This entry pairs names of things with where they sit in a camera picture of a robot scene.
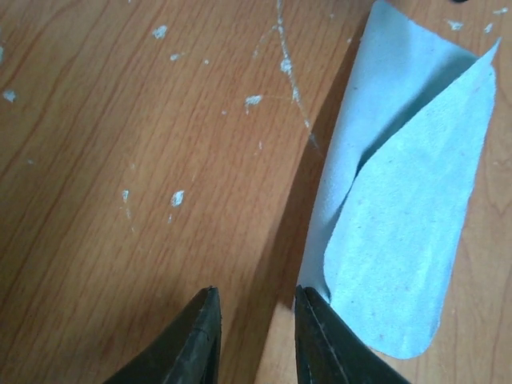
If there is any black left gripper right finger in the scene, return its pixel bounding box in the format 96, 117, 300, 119
294, 286, 408, 384

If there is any light blue cleaning cloth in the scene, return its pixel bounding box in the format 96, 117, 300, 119
298, 1, 496, 359

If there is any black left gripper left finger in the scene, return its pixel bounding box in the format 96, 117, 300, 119
106, 286, 222, 383

